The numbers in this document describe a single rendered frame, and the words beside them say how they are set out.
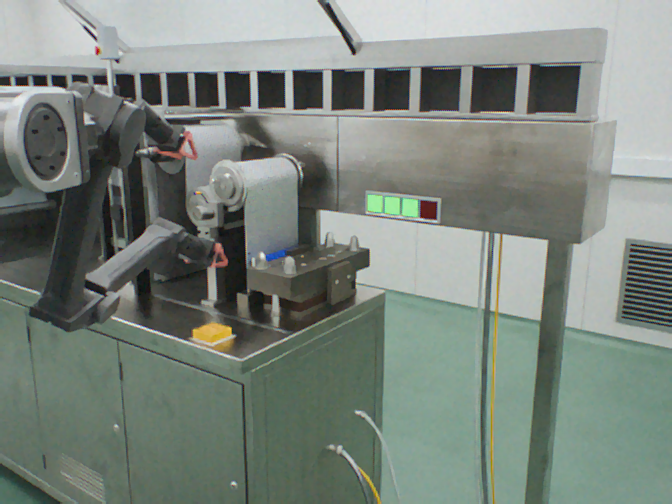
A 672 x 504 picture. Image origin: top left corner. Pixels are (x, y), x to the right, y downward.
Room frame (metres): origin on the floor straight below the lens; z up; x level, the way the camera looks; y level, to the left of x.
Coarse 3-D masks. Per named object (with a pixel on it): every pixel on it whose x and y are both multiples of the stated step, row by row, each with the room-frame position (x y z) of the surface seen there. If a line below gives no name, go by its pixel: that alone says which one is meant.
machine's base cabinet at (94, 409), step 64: (0, 320) 2.07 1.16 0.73; (384, 320) 1.88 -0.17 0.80; (0, 384) 2.11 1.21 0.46; (64, 384) 1.86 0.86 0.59; (128, 384) 1.66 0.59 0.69; (192, 384) 1.50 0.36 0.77; (256, 384) 1.39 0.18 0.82; (320, 384) 1.61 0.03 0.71; (0, 448) 2.15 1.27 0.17; (64, 448) 1.88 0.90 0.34; (128, 448) 1.68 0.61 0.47; (192, 448) 1.51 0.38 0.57; (256, 448) 1.39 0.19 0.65; (320, 448) 1.61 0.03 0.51
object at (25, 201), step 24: (0, 72) 2.26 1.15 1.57; (24, 192) 2.29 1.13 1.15; (48, 192) 2.36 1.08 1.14; (0, 216) 2.21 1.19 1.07; (24, 216) 2.28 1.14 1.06; (48, 216) 2.35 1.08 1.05; (0, 240) 2.20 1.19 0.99; (24, 240) 2.27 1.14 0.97; (48, 240) 2.34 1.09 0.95; (96, 240) 2.51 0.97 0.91
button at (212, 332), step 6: (210, 324) 1.52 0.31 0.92; (216, 324) 1.52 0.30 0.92; (198, 330) 1.48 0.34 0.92; (204, 330) 1.48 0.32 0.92; (210, 330) 1.48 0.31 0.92; (216, 330) 1.48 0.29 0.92; (222, 330) 1.48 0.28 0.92; (228, 330) 1.49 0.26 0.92; (198, 336) 1.47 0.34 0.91; (204, 336) 1.46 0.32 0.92; (210, 336) 1.45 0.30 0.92; (216, 336) 1.46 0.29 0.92; (222, 336) 1.48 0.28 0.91; (228, 336) 1.49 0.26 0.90; (210, 342) 1.45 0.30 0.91
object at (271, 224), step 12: (252, 204) 1.77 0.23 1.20; (264, 204) 1.81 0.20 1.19; (276, 204) 1.85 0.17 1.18; (288, 204) 1.90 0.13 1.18; (252, 216) 1.77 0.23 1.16; (264, 216) 1.81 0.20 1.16; (276, 216) 1.85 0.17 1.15; (288, 216) 1.90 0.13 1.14; (252, 228) 1.77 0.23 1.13; (264, 228) 1.81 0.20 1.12; (276, 228) 1.85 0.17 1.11; (288, 228) 1.90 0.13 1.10; (252, 240) 1.76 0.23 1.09; (264, 240) 1.81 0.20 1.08; (276, 240) 1.85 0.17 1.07; (288, 240) 1.90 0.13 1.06; (252, 252) 1.76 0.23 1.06; (264, 252) 1.81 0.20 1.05
